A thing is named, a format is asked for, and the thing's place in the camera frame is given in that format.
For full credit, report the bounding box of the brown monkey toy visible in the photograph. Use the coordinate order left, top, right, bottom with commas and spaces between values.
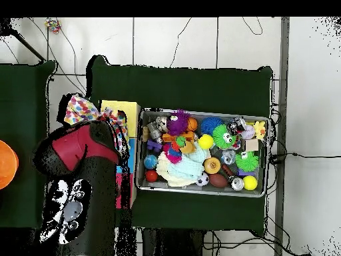
178, 137, 199, 155

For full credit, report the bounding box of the light teal cloth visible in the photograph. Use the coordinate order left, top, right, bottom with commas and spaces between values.
159, 148, 210, 187

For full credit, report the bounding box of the wooden box with three holes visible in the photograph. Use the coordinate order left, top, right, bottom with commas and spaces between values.
100, 99, 142, 210

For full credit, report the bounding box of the shallow clear bin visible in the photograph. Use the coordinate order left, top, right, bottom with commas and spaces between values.
135, 109, 270, 198

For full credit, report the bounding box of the purple spiky monster toy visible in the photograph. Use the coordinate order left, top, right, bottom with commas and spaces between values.
165, 109, 192, 137

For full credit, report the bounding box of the small orange basketball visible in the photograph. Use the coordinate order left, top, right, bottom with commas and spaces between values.
187, 117, 199, 132

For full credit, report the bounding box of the blue globe ball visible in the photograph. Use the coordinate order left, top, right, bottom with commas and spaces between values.
143, 154, 159, 170

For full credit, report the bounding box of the yellow ball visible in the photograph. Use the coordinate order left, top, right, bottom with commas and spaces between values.
198, 133, 214, 150
242, 175, 259, 192

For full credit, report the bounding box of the blue spiky ball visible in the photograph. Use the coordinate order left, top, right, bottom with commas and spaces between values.
200, 117, 224, 135

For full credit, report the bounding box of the small soccer ball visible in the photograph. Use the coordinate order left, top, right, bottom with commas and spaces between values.
196, 173, 210, 187

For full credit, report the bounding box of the green spiky ball with eyes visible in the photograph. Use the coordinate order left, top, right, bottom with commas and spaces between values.
212, 124, 237, 149

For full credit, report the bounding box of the dark green table cloth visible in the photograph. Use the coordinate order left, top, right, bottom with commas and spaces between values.
85, 55, 274, 235

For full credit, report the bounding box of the small brown football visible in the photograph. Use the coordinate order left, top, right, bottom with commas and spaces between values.
208, 173, 229, 189

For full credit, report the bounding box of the green covered side table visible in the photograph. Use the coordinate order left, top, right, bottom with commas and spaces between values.
0, 61, 57, 230

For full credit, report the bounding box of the orange bowl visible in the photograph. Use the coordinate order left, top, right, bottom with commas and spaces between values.
0, 139, 19, 190

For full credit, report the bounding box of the small colourful toy on floor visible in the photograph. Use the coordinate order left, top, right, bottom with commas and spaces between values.
44, 18, 62, 34

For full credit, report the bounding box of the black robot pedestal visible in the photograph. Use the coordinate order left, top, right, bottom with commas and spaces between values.
139, 228, 206, 256

